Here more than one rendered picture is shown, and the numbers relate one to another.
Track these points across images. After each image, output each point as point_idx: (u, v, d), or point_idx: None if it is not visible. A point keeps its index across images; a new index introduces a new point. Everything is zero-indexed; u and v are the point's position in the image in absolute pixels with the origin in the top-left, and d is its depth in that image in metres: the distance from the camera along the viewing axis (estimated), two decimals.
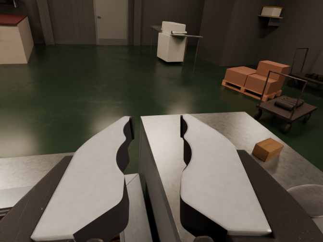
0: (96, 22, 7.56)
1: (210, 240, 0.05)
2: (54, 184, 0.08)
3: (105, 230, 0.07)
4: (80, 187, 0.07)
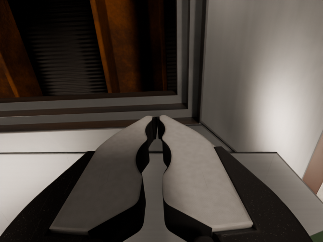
0: None
1: (210, 240, 0.05)
2: (75, 178, 0.08)
3: (119, 230, 0.07)
4: (99, 183, 0.07)
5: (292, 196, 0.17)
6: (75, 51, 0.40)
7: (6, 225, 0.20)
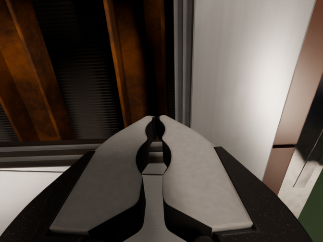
0: None
1: (210, 240, 0.05)
2: (75, 178, 0.08)
3: (119, 230, 0.07)
4: (99, 184, 0.07)
5: None
6: (92, 80, 0.48)
7: None
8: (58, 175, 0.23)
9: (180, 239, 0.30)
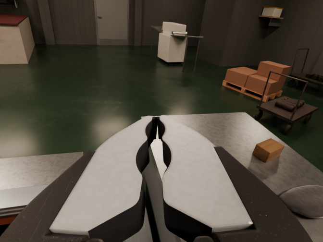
0: (97, 22, 7.57)
1: (210, 240, 0.05)
2: (75, 178, 0.08)
3: (119, 230, 0.07)
4: (99, 184, 0.07)
5: None
6: None
7: None
8: None
9: None
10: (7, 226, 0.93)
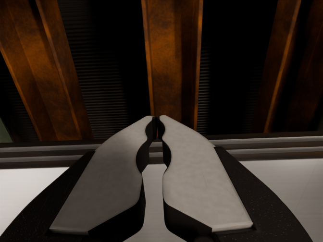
0: None
1: (210, 240, 0.05)
2: (75, 178, 0.08)
3: (119, 230, 0.07)
4: (99, 184, 0.07)
5: None
6: None
7: None
8: (264, 163, 0.22)
9: None
10: None
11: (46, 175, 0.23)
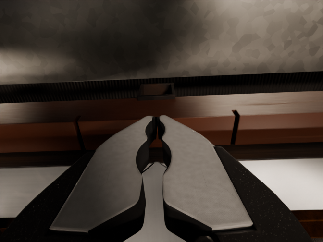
0: None
1: (210, 240, 0.05)
2: (75, 178, 0.08)
3: (119, 230, 0.07)
4: (99, 184, 0.07)
5: None
6: None
7: None
8: None
9: None
10: None
11: None
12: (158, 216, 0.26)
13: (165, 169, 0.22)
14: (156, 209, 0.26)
